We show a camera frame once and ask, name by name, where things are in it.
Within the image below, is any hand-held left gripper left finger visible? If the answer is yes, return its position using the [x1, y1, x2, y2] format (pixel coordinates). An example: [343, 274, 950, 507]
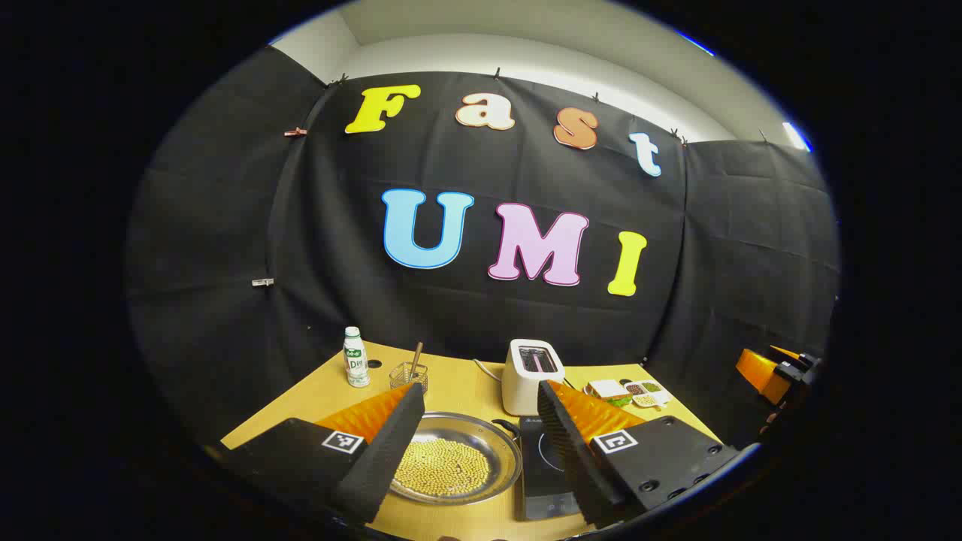
[203, 382, 426, 527]

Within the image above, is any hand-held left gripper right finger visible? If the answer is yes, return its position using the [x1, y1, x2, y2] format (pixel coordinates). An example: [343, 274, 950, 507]
[537, 379, 741, 529]

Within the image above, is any black induction cooktop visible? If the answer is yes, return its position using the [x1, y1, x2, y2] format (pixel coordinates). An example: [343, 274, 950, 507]
[517, 416, 583, 521]

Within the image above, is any pile of soybeans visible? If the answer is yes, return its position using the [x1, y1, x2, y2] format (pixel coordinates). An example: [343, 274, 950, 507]
[393, 439, 492, 497]

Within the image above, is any steel pot with black handles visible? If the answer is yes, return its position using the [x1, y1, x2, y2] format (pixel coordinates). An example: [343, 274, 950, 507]
[387, 411, 523, 506]

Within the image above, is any sandwich with lettuce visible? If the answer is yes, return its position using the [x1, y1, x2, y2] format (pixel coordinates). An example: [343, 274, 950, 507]
[586, 379, 632, 407]

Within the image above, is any white toaster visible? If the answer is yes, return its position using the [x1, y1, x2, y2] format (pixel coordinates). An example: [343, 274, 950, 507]
[501, 339, 566, 416]

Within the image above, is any white compartment tray with grains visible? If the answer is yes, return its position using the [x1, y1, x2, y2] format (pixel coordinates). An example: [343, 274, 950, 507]
[622, 380, 672, 410]

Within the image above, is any white drink bottle green label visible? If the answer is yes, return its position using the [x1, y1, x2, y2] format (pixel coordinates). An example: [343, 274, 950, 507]
[343, 326, 371, 388]

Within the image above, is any wire mesh utensil basket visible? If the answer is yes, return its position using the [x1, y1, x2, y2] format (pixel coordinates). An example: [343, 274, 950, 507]
[389, 361, 429, 395]

